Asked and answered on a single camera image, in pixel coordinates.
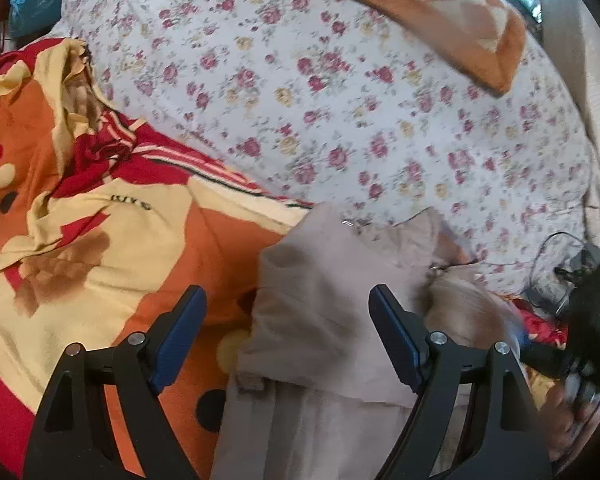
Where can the beige grey garment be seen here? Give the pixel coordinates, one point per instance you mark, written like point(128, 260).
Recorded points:
point(320, 300)

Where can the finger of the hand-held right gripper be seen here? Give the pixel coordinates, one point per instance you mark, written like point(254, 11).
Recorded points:
point(545, 360)

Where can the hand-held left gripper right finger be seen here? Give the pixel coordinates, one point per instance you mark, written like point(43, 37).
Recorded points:
point(397, 340)

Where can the orange checkered pillow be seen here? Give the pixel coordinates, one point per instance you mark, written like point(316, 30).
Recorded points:
point(430, 15)

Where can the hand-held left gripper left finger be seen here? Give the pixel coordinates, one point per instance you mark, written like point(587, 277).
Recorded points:
point(179, 337)

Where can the person's right hand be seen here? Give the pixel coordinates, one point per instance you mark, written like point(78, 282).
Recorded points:
point(567, 425)

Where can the beige curtain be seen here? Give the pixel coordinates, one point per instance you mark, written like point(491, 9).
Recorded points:
point(595, 110)

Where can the orange red yellow printed blanket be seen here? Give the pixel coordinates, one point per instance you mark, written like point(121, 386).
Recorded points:
point(129, 240)

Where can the white floral bedsheet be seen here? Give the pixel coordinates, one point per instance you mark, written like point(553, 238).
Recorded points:
point(330, 110)

